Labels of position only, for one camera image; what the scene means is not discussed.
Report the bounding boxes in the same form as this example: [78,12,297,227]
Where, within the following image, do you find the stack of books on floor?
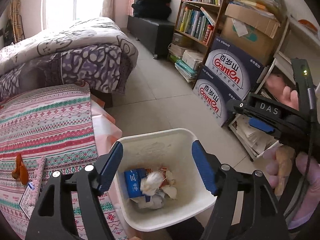
[168,43,204,83]

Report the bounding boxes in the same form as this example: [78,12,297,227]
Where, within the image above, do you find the plaid coat on rack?
[4,0,25,47]

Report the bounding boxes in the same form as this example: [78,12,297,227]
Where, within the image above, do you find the white plastic trash bin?
[114,128,216,232]

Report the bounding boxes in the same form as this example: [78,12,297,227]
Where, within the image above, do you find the wooden bookshelf with books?
[174,0,228,53]

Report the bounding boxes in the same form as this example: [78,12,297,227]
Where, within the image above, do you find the torn red paper cup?
[159,167,177,199]

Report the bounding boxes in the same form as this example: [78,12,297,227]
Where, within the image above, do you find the window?
[41,0,115,29]

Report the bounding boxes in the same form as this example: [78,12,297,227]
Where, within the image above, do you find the orange peel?
[11,153,29,185]

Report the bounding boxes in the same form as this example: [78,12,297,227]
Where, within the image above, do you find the right hand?
[262,74,320,230]

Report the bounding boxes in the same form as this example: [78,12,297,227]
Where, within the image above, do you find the black storage bench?
[127,16,175,59]

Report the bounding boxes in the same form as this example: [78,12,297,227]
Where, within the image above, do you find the striped patterned tablecloth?
[1,83,122,239]

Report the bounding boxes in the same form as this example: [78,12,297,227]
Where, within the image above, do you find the blue-white paper ball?
[131,191,165,210]

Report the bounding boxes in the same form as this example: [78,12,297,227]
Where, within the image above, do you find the white tissue ball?
[140,171,163,196]

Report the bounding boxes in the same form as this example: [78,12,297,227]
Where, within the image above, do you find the pile of black clothes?
[131,0,172,21]

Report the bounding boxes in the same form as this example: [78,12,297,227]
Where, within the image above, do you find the upper Ganten water carton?
[205,37,267,99]

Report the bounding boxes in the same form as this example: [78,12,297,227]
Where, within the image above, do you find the blue cardboard box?
[124,168,151,203]

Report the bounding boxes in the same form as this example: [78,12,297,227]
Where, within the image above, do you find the white paper card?
[19,181,40,219]

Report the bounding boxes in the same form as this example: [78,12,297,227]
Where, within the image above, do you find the ganten water carton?
[193,67,241,127]
[205,37,267,99]

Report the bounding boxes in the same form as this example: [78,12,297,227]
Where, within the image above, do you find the pink fuzzy foam puzzle piece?
[28,157,46,206]

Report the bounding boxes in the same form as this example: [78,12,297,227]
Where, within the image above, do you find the white wire rack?
[228,17,320,162]

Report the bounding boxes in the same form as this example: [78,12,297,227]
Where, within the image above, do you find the lower Ganten water carton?
[193,67,241,127]

